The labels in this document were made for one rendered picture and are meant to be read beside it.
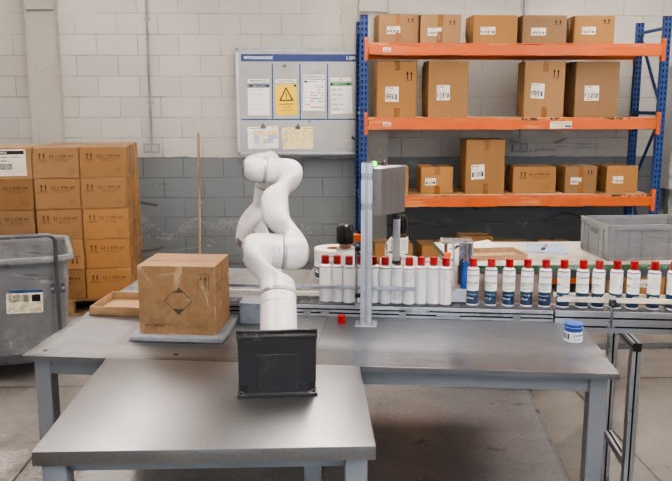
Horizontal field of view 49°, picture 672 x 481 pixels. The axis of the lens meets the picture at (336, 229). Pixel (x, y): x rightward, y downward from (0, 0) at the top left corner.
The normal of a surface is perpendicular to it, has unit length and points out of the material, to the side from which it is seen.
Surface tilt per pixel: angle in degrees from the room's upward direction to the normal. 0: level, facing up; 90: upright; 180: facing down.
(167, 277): 90
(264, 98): 90
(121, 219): 90
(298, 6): 90
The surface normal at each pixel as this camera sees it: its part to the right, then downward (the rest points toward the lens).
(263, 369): 0.09, 0.16
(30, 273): 0.36, 0.22
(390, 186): 0.76, 0.11
